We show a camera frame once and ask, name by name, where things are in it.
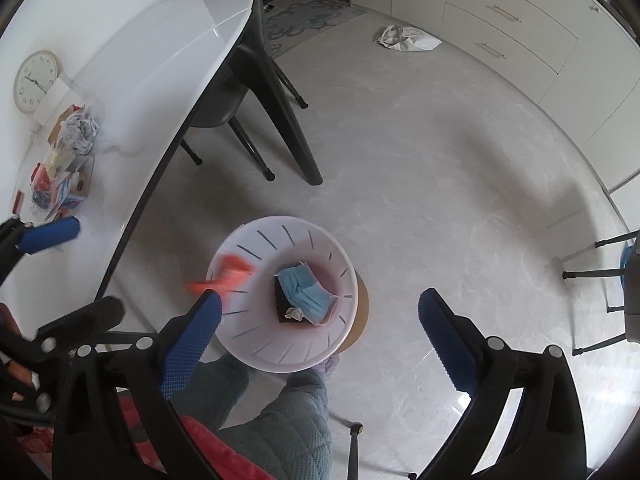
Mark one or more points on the black table leg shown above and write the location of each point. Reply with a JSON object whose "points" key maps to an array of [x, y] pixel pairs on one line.
{"points": [[290, 130]]}

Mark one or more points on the chair with thin black legs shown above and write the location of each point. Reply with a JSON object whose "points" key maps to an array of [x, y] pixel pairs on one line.
{"points": [[600, 272]]}

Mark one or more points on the dark maroon box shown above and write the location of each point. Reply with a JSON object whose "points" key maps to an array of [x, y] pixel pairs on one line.
{"points": [[280, 305]]}

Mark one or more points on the red fluffy cushion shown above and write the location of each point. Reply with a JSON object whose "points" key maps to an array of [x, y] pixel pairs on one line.
{"points": [[220, 455]]}

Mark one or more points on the white plastic bag on floor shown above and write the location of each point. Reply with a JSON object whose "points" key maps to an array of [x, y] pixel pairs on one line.
{"points": [[415, 40]]}

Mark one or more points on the purple slipper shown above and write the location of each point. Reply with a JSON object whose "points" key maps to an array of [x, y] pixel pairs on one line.
{"points": [[330, 364]]}

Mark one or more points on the round white wall clock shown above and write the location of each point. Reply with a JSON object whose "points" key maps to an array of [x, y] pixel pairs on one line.
{"points": [[32, 90]]}

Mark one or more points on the white slotted plastic bin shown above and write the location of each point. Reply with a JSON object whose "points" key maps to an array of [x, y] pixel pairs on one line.
{"points": [[260, 345]]}

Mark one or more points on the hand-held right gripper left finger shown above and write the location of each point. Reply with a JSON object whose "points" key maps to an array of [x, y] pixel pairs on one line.
{"points": [[192, 345]]}

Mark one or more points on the red patterned cloth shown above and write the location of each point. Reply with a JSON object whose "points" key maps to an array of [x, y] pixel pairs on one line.
{"points": [[140, 440]]}

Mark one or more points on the grey-white plastic bag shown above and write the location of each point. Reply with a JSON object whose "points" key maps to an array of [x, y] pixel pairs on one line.
{"points": [[80, 130]]}

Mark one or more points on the grey chair with black legs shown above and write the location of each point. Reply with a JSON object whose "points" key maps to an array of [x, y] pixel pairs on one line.
{"points": [[220, 105]]}

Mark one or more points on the brown cardboard sheet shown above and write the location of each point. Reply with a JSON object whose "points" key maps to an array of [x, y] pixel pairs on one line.
{"points": [[54, 132]]}

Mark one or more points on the orange-red wrapper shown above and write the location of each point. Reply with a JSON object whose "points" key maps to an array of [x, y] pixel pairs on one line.
{"points": [[232, 272]]}

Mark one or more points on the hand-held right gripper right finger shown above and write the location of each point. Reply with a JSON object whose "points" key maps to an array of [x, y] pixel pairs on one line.
{"points": [[445, 345]]}

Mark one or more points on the person's left leg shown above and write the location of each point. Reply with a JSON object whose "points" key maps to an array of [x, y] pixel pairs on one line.
{"points": [[215, 390]]}

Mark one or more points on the round wooden stool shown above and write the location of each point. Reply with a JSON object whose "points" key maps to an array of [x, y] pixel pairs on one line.
{"points": [[361, 310]]}

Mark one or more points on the crumpled beige tissue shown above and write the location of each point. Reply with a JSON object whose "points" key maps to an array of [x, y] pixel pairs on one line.
{"points": [[295, 313]]}

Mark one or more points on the white cabinet with drawers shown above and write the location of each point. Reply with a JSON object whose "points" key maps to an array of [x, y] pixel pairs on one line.
{"points": [[500, 35]]}

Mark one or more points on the person's leg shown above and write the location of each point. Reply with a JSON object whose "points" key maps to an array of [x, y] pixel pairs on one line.
{"points": [[290, 430], [215, 390]]}

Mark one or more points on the grey patterned rug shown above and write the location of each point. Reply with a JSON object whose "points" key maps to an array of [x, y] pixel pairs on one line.
{"points": [[310, 20]]}

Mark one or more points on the blue face mask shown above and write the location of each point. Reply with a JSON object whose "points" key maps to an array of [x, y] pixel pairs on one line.
{"points": [[300, 287]]}

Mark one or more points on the blue packet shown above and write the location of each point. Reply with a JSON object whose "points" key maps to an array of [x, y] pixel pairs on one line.
{"points": [[42, 199]]}

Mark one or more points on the white paper box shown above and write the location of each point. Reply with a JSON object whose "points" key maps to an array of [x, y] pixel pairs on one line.
{"points": [[52, 102]]}

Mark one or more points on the small red card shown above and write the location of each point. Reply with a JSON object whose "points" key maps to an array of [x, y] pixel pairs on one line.
{"points": [[20, 202]]}

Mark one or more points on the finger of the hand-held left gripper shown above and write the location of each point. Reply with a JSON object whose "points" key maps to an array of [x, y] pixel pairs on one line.
{"points": [[50, 234], [80, 317]]}

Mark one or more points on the person's right leg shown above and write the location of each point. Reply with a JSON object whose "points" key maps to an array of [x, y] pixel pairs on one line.
{"points": [[290, 430]]}

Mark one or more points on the black metal chair leg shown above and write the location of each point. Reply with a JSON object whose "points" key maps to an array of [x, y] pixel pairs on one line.
{"points": [[354, 455]]}

